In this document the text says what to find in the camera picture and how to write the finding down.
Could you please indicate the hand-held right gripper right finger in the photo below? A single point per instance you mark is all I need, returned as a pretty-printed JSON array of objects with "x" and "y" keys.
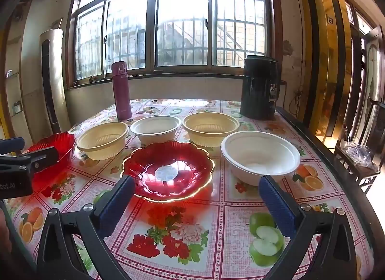
[{"x": 275, "y": 198}]

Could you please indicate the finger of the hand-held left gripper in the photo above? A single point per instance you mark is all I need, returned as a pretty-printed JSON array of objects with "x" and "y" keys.
[
  {"x": 39, "y": 159},
  {"x": 12, "y": 146}
]

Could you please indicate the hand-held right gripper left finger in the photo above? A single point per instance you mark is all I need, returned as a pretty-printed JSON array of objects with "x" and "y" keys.
[{"x": 120, "y": 195}]

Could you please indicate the red plastic basin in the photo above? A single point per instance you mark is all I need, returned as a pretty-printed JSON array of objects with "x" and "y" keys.
[{"x": 61, "y": 144}]

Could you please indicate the large white bowl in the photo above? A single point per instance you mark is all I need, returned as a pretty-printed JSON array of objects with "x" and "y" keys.
[{"x": 258, "y": 153}]

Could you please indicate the beige ribbed bowl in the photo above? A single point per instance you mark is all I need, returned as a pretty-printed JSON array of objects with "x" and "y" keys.
[
  {"x": 210, "y": 128},
  {"x": 102, "y": 138}
]

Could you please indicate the small white bowl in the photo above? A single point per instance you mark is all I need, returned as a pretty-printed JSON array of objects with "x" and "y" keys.
[{"x": 156, "y": 128}]

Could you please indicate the tower air conditioner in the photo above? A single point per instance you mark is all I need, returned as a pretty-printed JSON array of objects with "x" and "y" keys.
[{"x": 55, "y": 81}]

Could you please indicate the floral fruit print tablecloth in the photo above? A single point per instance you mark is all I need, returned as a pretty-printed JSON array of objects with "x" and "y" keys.
[{"x": 186, "y": 238}]

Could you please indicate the dark wooden chair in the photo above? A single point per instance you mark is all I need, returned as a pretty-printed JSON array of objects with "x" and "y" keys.
[{"x": 355, "y": 174}]

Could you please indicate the clear plastic bag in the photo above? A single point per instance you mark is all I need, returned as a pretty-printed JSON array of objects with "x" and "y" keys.
[{"x": 359, "y": 153}]

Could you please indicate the purple thermos bottle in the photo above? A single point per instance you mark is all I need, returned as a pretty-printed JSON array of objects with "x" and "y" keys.
[{"x": 121, "y": 93}]

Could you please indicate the barred window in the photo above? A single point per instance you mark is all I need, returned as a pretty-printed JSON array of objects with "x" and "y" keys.
[{"x": 180, "y": 27}]

